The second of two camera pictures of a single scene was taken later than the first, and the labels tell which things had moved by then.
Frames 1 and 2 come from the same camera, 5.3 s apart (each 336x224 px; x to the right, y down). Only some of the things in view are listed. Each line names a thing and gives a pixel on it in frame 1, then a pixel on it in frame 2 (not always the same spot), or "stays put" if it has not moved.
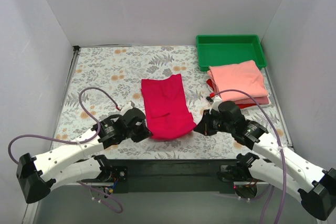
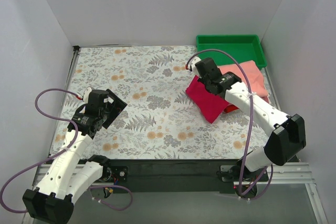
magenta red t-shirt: x=166 y=107 to x=210 y=105
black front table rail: x=166 y=176 stays put
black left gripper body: x=142 y=131 to x=115 y=107
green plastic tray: x=222 y=49 stays put
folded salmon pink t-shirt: x=244 y=76 stays put
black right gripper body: x=207 y=123 to x=208 y=85
